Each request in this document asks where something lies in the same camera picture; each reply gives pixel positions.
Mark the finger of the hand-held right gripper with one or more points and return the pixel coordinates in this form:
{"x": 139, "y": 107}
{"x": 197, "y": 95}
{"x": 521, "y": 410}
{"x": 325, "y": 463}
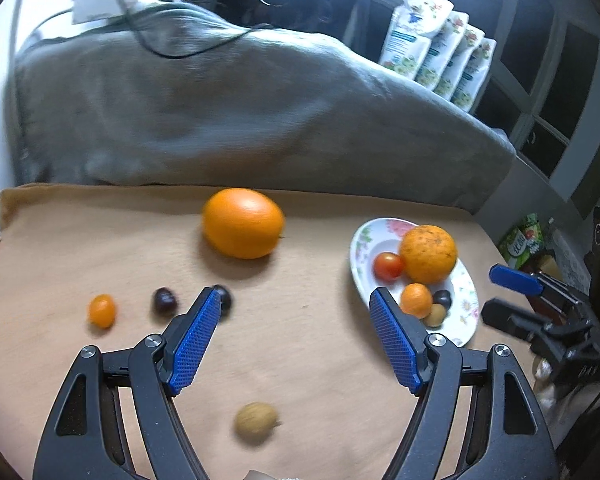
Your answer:
{"x": 515, "y": 280}
{"x": 510, "y": 317}

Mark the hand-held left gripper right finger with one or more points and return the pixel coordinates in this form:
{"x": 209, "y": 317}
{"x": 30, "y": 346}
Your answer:
{"x": 395, "y": 340}

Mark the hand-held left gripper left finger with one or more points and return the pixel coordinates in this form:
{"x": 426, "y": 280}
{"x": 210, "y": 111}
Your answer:
{"x": 195, "y": 340}

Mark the small tangerine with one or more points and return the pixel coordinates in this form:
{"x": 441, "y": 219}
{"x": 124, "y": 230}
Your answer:
{"x": 416, "y": 300}

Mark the brown longan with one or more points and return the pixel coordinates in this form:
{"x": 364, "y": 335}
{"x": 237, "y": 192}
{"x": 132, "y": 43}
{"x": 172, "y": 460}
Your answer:
{"x": 256, "y": 422}
{"x": 436, "y": 316}

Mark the dark purple grape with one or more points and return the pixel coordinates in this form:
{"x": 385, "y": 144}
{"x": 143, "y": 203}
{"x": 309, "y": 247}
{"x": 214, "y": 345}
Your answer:
{"x": 225, "y": 302}
{"x": 165, "y": 301}
{"x": 442, "y": 299}

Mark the red cherry tomato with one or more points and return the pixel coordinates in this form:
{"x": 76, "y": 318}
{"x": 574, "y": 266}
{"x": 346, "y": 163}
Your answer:
{"x": 388, "y": 266}

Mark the rough-skinned large orange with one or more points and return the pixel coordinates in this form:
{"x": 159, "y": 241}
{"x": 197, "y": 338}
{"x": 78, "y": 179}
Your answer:
{"x": 427, "y": 255}

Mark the orange kumquat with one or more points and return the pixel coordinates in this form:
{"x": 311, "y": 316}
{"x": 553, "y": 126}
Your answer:
{"x": 102, "y": 310}

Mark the white floral plate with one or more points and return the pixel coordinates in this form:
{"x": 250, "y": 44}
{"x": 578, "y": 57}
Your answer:
{"x": 367, "y": 245}

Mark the smooth large orange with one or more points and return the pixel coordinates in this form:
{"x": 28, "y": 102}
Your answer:
{"x": 243, "y": 223}

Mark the green snack packet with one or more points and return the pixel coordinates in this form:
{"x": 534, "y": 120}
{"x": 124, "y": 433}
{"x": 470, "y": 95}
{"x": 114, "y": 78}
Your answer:
{"x": 522, "y": 242}

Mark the yellow box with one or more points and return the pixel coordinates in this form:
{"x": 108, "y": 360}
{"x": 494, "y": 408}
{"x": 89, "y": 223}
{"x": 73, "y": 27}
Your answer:
{"x": 550, "y": 264}

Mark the tan table cloth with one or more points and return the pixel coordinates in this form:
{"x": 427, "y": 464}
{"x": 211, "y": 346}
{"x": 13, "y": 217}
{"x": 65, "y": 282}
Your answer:
{"x": 130, "y": 240}

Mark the grey white knitted cloth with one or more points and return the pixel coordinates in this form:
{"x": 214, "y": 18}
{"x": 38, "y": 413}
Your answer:
{"x": 260, "y": 476}

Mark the white floral refill pouch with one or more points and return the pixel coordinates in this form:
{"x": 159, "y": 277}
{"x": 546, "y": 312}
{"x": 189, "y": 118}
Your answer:
{"x": 475, "y": 80}
{"x": 442, "y": 45}
{"x": 405, "y": 35}
{"x": 462, "y": 60}

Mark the grey fleece blanket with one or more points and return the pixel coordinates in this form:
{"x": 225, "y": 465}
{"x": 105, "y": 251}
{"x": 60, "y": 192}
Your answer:
{"x": 230, "y": 125}

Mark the white power strip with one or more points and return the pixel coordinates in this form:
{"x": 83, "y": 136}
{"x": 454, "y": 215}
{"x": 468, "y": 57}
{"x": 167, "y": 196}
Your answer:
{"x": 100, "y": 2}

